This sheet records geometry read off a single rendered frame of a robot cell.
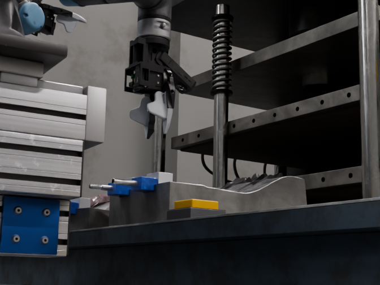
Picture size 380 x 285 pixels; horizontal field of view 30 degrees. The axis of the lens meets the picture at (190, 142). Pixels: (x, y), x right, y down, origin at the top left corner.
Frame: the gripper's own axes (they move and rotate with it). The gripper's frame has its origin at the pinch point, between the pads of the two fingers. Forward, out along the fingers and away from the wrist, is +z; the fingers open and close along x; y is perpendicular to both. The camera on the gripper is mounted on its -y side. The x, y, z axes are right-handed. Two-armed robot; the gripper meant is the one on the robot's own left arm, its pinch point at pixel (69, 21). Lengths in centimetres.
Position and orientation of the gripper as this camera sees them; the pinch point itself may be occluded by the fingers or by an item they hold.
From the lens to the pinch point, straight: 221.1
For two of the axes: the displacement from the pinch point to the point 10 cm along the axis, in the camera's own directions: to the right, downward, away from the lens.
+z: 5.6, 1.8, 8.1
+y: -1.4, 9.8, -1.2
